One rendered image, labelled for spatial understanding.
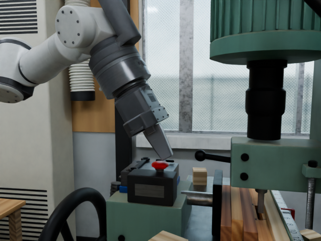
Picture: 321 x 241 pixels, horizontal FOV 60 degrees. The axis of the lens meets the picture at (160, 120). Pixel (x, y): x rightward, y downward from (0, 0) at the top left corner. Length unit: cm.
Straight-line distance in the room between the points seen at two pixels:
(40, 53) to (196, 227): 44
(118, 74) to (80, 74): 134
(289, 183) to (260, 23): 23
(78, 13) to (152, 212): 34
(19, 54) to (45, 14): 114
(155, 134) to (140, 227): 16
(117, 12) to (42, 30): 133
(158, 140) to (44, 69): 28
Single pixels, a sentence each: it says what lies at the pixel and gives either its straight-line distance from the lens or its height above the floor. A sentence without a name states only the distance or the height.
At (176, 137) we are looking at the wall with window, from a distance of 178.
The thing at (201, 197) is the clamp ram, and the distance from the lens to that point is 53.
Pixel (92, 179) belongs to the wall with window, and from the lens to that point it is 206.
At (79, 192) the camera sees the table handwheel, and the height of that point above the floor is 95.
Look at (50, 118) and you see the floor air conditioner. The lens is 177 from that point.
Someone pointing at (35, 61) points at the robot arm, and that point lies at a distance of 62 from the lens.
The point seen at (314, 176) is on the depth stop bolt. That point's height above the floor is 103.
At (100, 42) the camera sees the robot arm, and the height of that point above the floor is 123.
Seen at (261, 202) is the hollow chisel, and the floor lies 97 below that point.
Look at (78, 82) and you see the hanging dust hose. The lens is 178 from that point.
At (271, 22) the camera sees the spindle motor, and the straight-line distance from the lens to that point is 40.
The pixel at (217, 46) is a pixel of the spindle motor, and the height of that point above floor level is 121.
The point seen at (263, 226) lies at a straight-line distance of 49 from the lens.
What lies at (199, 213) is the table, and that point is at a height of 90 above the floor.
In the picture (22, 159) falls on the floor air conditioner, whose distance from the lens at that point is 190.
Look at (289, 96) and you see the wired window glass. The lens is 195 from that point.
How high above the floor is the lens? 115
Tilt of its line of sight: 6 degrees down
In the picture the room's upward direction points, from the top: straight up
